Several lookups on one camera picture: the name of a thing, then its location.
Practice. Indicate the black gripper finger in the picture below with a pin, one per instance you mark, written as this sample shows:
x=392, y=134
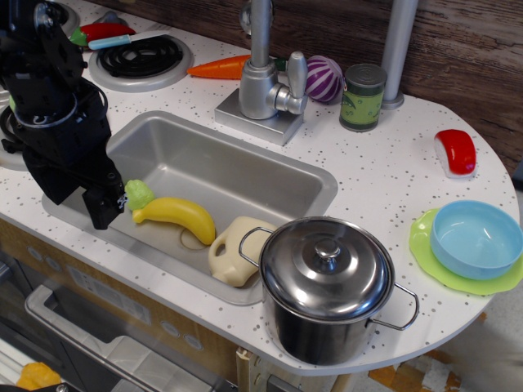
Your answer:
x=104, y=205

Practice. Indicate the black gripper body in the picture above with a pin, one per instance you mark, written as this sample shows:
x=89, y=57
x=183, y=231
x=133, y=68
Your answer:
x=65, y=131

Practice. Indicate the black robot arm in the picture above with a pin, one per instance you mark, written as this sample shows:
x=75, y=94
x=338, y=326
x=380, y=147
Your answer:
x=33, y=45

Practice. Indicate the stainless steel pot lid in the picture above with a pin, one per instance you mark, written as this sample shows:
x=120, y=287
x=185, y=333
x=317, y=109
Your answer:
x=326, y=269

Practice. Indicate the green toy lettuce piece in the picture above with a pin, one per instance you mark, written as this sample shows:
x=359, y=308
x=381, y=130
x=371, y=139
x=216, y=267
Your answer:
x=138, y=194

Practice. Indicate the yellow toy banana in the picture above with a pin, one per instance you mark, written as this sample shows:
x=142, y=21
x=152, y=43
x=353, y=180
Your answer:
x=181, y=212

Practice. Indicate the red toy chili pepper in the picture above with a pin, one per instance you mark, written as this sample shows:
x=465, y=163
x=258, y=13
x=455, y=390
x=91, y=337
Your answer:
x=91, y=32

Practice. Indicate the black coil stove burner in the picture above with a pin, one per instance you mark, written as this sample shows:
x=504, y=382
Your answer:
x=142, y=66

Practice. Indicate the cream toy jug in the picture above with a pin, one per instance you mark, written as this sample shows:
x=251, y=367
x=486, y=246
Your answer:
x=244, y=237

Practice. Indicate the orange toy carrot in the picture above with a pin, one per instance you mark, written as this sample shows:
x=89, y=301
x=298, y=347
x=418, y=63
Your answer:
x=232, y=68

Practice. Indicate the silver toy faucet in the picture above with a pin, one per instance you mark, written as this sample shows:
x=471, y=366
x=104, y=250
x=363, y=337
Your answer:
x=263, y=106

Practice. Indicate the yellow toy on floor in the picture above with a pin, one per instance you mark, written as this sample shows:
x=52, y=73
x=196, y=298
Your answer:
x=35, y=376

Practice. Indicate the purple striped toy onion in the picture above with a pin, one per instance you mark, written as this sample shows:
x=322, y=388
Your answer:
x=325, y=80

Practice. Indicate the green toy food can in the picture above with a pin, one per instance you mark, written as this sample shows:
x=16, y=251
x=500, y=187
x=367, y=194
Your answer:
x=362, y=98

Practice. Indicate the light green plastic plate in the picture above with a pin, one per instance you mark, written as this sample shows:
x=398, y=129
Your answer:
x=419, y=245

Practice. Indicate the grey vertical pole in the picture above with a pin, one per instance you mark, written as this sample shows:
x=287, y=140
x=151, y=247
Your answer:
x=399, y=32

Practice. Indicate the red and white toy sushi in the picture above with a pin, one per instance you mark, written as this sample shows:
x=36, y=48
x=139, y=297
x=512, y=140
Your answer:
x=456, y=153

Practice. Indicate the light blue plastic bowl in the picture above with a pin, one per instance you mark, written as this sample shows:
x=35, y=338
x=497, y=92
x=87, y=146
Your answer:
x=475, y=240

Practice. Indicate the toy knife blue handle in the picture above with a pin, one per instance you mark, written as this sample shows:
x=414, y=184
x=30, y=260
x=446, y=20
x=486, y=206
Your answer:
x=124, y=39

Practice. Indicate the toy oven door handle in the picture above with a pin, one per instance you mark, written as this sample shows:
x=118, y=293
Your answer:
x=109, y=354

